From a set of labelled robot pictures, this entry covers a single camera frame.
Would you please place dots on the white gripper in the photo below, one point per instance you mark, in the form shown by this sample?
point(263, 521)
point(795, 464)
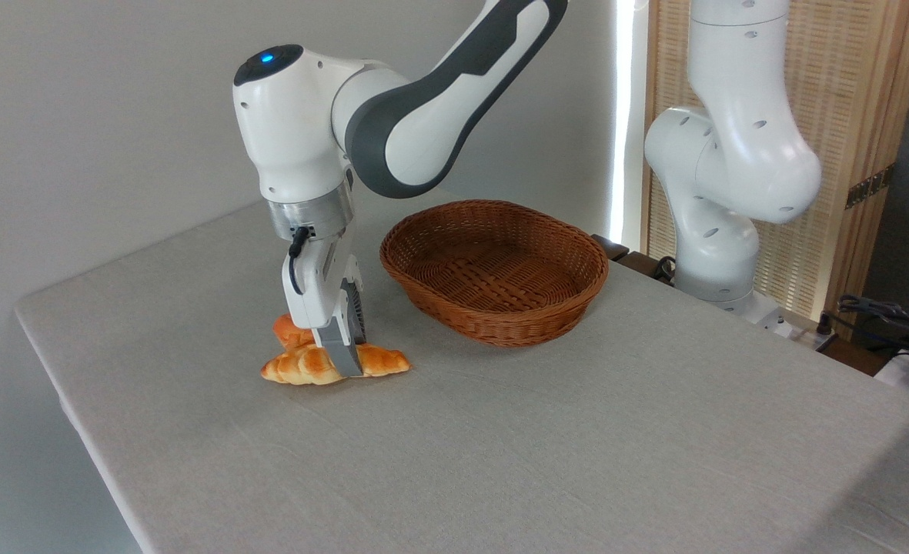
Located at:
point(312, 292)

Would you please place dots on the braided golden bread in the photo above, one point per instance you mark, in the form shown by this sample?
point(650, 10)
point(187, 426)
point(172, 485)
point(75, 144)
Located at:
point(300, 368)

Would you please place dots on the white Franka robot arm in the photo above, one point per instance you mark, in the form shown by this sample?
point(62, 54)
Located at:
point(423, 131)

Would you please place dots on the small orange bread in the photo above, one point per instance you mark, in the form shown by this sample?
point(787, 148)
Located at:
point(291, 332)

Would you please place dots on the brown wicker basket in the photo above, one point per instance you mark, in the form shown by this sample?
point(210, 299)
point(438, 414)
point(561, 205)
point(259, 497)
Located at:
point(500, 323)

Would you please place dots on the silver wrist flange adapter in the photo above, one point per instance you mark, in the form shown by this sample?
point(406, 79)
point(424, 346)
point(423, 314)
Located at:
point(308, 211)

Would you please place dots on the gray tablecloth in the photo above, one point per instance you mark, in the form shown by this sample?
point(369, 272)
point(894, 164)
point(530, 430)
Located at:
point(577, 446)

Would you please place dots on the metal screen hinge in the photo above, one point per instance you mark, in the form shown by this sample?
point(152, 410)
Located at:
point(870, 187)

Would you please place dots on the wooden bamboo folding screen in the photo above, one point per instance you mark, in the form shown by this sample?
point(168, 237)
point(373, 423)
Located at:
point(839, 77)

